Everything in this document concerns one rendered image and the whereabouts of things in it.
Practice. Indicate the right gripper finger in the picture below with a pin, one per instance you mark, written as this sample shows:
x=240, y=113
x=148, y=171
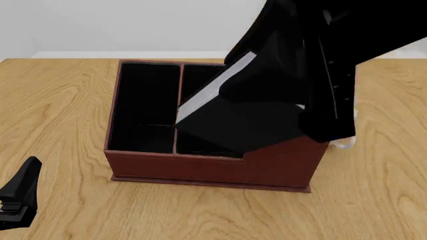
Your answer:
x=267, y=90
x=257, y=32

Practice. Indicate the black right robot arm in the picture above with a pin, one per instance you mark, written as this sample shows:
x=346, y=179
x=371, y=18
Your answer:
x=383, y=25

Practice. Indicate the red-brown desk caddy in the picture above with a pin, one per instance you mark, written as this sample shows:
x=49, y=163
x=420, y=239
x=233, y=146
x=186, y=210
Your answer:
x=200, y=168

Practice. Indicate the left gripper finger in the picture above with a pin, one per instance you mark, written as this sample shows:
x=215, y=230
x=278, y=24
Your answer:
x=25, y=178

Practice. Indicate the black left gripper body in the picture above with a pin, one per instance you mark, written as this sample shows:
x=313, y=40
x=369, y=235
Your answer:
x=16, y=212

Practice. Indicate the black book with white pages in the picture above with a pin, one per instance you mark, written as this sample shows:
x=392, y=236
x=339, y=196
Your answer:
x=230, y=127

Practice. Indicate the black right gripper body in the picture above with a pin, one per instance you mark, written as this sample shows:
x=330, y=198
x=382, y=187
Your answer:
x=333, y=125

